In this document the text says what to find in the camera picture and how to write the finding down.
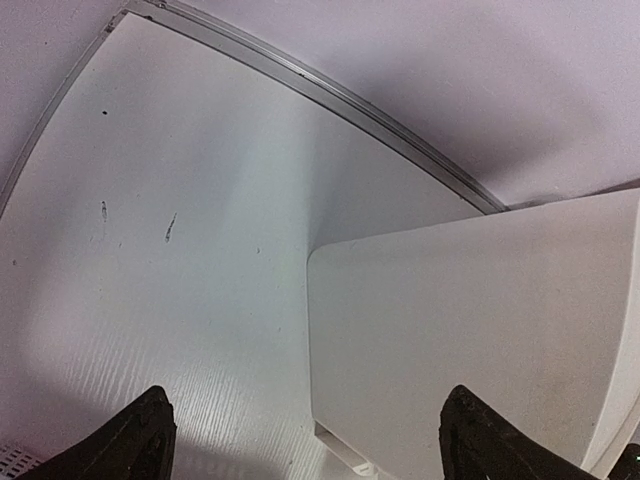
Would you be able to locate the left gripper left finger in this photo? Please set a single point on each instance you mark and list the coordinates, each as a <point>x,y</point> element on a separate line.
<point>137,443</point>

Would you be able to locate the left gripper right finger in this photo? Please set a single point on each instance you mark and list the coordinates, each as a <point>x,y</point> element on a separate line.
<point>476,442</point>

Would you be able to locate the white perforated plastic basket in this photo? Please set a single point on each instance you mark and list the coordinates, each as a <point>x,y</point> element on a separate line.
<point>15,461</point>

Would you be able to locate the white plastic drawer unit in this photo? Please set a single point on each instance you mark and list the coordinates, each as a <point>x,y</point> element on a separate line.
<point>536,311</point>

